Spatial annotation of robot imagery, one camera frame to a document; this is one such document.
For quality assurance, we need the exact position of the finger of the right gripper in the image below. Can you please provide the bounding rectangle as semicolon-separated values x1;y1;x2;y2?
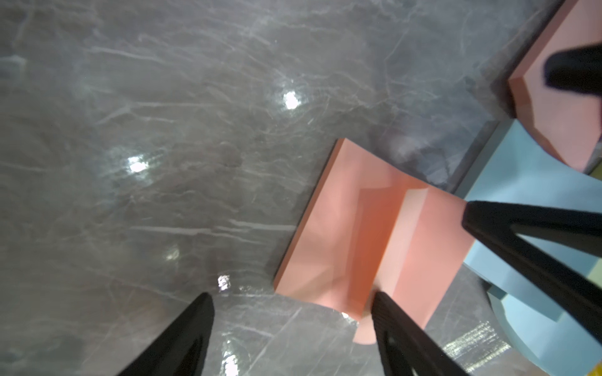
462;201;601;342
544;44;602;97

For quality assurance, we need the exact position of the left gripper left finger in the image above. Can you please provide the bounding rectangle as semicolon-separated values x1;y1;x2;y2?
119;292;215;376

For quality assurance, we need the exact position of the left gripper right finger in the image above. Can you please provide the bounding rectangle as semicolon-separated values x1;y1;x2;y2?
371;291;467;376

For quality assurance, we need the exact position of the pink fanned memo pad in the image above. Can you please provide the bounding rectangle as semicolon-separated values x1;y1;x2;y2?
274;139;474;345

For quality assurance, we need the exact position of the pink flat memo pad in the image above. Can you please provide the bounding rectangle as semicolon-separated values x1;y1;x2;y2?
508;0;601;172

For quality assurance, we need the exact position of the blue memo pad upper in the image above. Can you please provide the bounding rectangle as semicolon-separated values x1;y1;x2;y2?
456;121;601;332

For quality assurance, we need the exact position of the blue memo pad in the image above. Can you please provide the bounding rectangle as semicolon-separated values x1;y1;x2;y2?
456;121;601;332
488;286;601;375

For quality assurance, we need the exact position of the green memo pad lower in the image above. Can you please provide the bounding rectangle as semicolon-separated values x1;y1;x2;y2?
587;159;602;288

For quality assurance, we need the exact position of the blue memo pad lower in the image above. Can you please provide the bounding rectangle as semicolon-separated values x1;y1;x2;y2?
488;286;601;375

